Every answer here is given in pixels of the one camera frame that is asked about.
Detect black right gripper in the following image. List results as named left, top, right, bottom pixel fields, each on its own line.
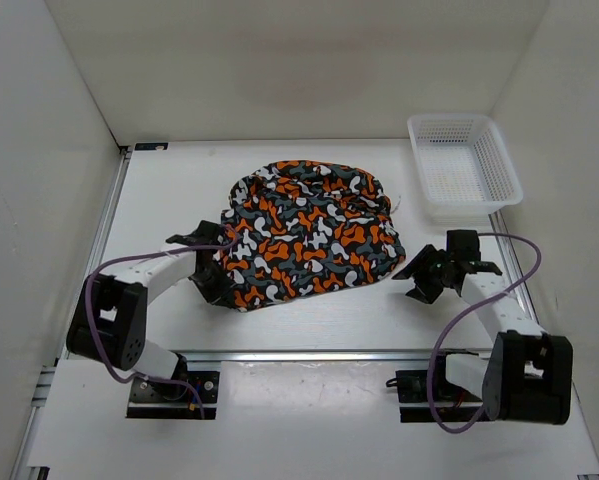
left=392, top=243, right=452, bottom=304

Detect orange camouflage shorts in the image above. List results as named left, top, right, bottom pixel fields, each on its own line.
left=214, top=160, right=406, bottom=312

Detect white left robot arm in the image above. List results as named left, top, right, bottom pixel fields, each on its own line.
left=66, top=220, right=406, bottom=400

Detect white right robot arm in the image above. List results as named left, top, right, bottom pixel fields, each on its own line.
left=396, top=229, right=573, bottom=434

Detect white perforated plastic basket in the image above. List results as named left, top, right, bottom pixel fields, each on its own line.
left=407, top=113, right=523, bottom=222

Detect small blue label sticker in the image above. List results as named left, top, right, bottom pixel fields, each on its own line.
left=134, top=142, right=169, bottom=151

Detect aluminium frame rail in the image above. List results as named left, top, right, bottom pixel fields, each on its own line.
left=53, top=144, right=134, bottom=366
left=490, top=211, right=547, bottom=333

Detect front aluminium rail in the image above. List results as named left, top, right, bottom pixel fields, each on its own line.
left=178, top=349, right=495, bottom=365

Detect left aluminium frame rail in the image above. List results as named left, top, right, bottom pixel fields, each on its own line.
left=53, top=144, right=134, bottom=366

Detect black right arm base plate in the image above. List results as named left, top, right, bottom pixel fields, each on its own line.
left=386, top=367, right=495, bottom=424

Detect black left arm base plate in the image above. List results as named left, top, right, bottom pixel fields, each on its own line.
left=126, top=367, right=220, bottom=421

